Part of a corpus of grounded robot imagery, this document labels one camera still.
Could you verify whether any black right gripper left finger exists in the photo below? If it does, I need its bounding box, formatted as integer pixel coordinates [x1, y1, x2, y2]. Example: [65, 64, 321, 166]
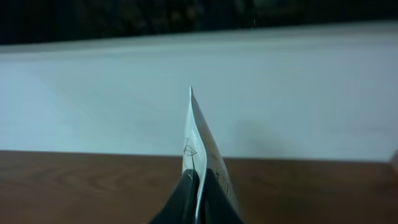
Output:
[149, 169, 200, 224]

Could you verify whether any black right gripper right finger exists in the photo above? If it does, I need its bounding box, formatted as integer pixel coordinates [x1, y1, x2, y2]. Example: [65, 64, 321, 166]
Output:
[200, 169, 244, 224]

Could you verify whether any white squeeze tube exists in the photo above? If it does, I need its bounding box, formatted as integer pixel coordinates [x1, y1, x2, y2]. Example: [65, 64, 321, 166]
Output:
[183, 89, 244, 223]

